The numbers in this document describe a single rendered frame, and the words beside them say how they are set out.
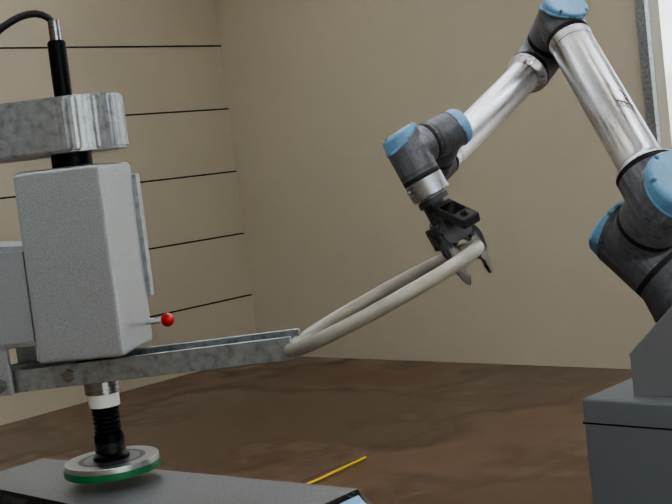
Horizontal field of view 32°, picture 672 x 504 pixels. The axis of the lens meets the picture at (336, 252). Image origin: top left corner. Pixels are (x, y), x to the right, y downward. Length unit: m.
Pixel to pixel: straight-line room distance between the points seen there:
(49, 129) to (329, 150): 6.23
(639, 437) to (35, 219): 1.44
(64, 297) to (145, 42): 6.53
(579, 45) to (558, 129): 4.50
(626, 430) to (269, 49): 6.65
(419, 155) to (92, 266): 0.75
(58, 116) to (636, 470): 1.52
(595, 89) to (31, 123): 1.33
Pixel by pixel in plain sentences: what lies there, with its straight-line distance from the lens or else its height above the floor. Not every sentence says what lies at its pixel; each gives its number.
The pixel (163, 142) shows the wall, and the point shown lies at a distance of 9.01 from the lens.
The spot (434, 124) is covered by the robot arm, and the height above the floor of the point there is 1.53.
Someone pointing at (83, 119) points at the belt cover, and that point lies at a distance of 2.58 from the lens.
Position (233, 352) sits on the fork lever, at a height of 1.09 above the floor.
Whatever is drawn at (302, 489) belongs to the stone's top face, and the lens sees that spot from 2.48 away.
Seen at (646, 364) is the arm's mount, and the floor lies 0.92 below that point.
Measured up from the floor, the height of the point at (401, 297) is 1.19.
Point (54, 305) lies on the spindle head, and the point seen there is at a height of 1.24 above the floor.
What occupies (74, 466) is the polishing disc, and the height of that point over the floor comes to 0.87.
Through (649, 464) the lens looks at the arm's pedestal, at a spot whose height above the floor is 0.70.
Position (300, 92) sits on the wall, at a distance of 8.89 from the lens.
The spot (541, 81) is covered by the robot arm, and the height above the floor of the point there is 1.62.
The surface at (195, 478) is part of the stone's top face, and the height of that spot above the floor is 0.81.
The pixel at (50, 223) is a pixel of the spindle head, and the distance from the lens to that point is 2.59.
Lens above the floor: 1.47
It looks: 4 degrees down
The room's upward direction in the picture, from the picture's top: 7 degrees counter-clockwise
